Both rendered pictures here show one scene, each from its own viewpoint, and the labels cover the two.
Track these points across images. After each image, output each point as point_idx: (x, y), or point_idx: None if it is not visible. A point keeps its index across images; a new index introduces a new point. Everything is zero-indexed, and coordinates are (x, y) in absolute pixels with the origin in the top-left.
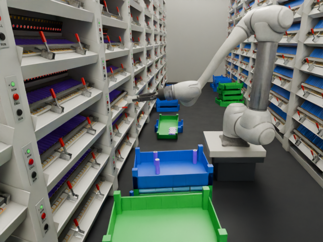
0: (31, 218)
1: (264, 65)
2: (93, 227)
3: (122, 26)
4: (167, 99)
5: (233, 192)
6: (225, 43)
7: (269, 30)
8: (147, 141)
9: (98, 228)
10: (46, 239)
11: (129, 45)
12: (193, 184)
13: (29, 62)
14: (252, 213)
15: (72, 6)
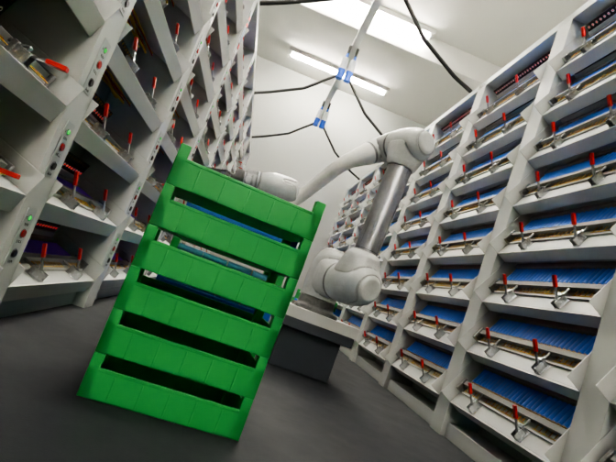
0: (58, 126)
1: (389, 192)
2: (39, 311)
3: (208, 90)
4: None
5: (292, 378)
6: (346, 154)
7: (405, 148)
8: None
9: (49, 315)
10: (41, 184)
11: (202, 125)
12: (270, 235)
13: None
14: (318, 397)
15: None
